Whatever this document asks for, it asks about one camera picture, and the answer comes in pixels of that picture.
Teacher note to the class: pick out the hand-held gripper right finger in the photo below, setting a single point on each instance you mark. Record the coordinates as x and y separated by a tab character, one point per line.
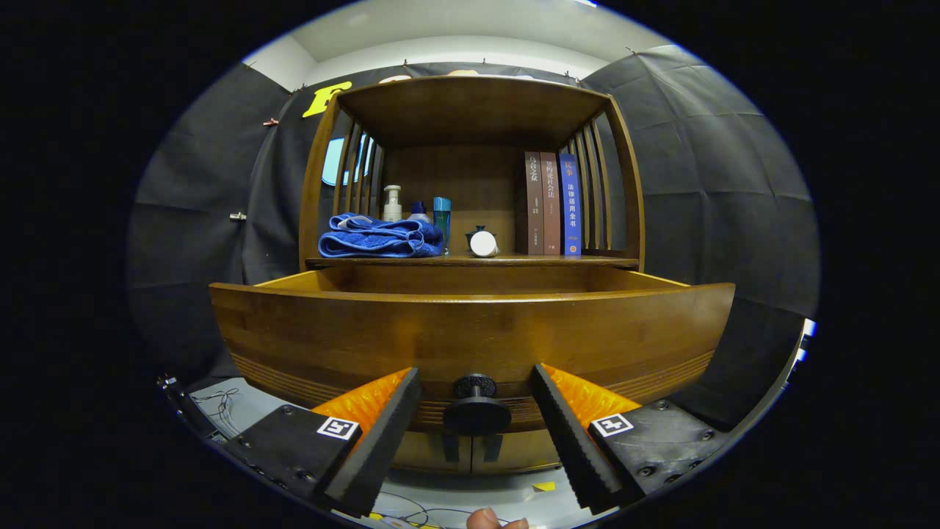
571	441

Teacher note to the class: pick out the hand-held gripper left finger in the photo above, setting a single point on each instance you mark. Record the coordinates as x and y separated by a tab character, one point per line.
378	448

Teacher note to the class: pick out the black round drawer knob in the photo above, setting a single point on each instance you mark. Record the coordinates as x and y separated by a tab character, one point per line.
477	415

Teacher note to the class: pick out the brown wooden drawer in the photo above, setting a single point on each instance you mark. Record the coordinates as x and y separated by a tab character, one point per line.
470	330

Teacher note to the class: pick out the white and green tube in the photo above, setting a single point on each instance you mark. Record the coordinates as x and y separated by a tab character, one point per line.
484	244

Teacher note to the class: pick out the wooden cabinet door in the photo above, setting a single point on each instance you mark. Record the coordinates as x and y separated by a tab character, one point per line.
426	452
521	450

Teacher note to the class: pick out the wooden countertop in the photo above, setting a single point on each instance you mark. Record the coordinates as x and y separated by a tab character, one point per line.
529	259

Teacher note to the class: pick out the brown wooden cabinet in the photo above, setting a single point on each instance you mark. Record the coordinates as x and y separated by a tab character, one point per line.
470	110

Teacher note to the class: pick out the yellow tape piece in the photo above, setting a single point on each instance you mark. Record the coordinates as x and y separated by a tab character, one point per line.
544	486

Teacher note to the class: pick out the blue folded towel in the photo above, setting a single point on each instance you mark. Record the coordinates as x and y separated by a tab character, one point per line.
374	239

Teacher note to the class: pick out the blue lidded ceramic cup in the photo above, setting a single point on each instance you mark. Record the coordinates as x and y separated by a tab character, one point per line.
471	236

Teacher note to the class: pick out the blue book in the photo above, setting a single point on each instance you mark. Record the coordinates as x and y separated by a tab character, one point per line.
570	206

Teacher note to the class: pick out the reddish brown book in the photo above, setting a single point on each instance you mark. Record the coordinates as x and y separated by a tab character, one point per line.
551	206

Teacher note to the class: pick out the white bottle with blue cap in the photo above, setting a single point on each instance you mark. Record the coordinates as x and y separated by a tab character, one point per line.
418	214

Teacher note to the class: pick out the dark brown book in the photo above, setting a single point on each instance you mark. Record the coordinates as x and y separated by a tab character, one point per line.
533	206

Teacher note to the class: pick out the white pump bottle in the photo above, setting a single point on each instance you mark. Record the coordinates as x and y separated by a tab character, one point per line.
393	209

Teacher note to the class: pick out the teal clear bottle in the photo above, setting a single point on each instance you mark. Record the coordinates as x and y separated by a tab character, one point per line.
442	217

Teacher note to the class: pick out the white panel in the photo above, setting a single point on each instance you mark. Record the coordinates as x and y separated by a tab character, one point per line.
808	328

